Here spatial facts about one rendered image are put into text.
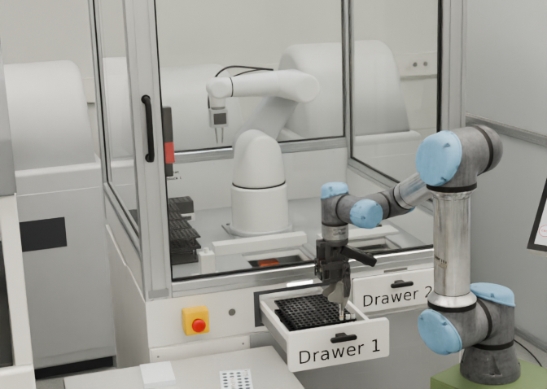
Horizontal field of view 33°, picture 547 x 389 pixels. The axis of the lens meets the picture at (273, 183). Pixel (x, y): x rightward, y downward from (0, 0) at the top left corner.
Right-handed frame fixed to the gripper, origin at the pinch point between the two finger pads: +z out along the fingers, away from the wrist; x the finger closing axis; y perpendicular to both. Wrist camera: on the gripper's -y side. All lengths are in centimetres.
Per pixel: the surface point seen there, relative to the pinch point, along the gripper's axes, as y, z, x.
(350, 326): 2.3, 1.8, 11.0
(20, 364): 88, 3, 0
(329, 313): 2.4, 4.3, -5.3
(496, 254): -151, 60, -175
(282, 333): 18.0, 6.2, -1.1
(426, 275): -35.8, 3.1, -20.8
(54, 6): 48, -67, -345
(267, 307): 17.1, 4.9, -18.1
